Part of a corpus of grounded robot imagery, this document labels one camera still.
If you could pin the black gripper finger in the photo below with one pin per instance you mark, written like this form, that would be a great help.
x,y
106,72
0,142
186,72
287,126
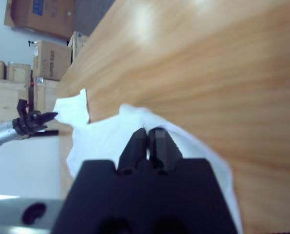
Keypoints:
x,y
164,146
132,148

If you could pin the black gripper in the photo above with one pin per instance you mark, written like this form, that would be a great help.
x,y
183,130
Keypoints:
x,y
27,124

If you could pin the white t-shirt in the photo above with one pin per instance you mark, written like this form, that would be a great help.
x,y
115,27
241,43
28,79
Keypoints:
x,y
103,139

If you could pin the pale wooden crate metal corner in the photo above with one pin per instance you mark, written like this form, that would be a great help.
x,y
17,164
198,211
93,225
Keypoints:
x,y
47,93

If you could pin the large pale wooden crate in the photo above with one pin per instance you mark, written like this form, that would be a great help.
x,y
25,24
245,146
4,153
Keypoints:
x,y
5,102

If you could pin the cardboard box black print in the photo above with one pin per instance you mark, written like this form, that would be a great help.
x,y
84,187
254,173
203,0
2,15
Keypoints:
x,y
49,61

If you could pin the plywood crate metal edges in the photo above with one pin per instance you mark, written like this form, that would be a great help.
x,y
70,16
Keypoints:
x,y
77,46

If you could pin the large cardboard box blue print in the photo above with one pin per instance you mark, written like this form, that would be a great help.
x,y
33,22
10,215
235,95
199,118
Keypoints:
x,y
37,17

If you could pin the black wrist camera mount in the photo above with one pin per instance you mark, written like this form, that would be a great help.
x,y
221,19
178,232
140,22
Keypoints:
x,y
21,107

